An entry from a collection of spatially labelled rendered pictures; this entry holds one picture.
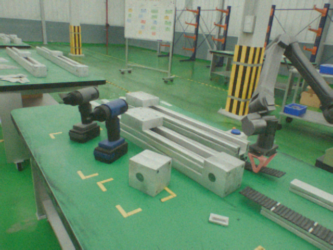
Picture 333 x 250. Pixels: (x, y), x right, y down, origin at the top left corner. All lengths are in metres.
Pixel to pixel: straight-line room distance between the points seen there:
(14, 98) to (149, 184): 1.75
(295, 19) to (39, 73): 8.12
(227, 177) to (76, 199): 0.44
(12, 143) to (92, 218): 1.81
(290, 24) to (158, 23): 4.57
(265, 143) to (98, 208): 0.58
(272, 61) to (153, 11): 5.66
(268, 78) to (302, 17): 8.30
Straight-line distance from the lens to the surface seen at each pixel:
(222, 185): 0.82
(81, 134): 1.12
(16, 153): 2.53
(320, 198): 0.95
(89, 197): 0.81
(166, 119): 1.21
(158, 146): 0.99
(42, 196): 1.78
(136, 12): 6.99
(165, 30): 6.43
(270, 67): 1.10
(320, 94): 1.28
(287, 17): 9.56
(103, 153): 0.96
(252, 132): 0.87
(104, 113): 0.88
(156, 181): 0.78
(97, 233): 0.70
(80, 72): 2.53
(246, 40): 4.30
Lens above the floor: 1.26
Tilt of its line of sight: 20 degrees down
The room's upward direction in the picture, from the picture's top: 5 degrees clockwise
